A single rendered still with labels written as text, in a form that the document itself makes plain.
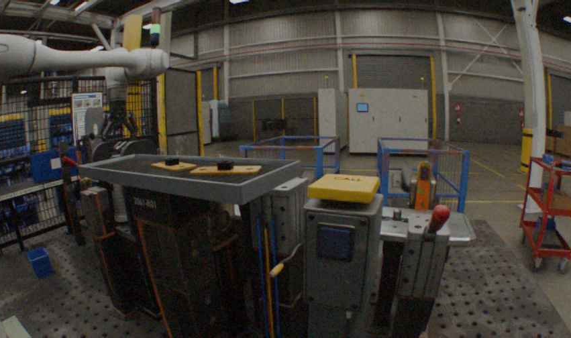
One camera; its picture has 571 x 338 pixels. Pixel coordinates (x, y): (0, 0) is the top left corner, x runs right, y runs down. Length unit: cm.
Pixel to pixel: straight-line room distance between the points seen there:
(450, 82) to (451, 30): 295
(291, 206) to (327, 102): 809
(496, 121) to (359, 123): 964
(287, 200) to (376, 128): 805
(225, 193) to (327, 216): 9
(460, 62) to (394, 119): 813
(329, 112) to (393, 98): 198
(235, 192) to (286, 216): 22
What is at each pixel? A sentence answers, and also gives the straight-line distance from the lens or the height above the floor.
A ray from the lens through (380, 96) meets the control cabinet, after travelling 847.
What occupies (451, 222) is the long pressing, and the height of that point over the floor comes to 100.
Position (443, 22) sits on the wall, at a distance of 1607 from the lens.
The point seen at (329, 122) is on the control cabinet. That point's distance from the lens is 850.
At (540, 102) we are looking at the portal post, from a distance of 438.
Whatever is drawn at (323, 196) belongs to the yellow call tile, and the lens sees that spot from 26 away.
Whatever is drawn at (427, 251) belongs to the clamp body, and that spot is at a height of 103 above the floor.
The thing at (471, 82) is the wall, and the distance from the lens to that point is 1578.
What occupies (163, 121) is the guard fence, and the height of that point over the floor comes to 125.
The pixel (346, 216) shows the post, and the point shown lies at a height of 114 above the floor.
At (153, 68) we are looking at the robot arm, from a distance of 104.
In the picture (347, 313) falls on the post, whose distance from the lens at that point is 31.
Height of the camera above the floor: 122
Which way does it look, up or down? 11 degrees down
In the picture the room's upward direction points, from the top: 2 degrees counter-clockwise
